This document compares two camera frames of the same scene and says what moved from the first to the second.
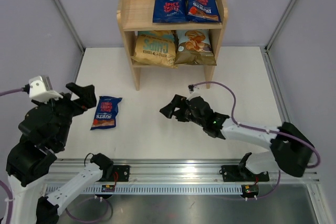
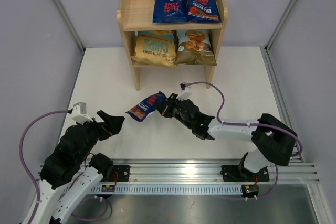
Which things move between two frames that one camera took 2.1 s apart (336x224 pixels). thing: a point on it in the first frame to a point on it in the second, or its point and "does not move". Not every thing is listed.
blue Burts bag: x=201 y=7 does not move
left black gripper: x=87 y=97 to x=111 y=127
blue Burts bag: x=106 y=113 to x=139 y=111
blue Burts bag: x=169 y=7 does not move
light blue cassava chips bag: x=195 y=48 does not move
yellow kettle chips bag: x=156 y=48 does not move
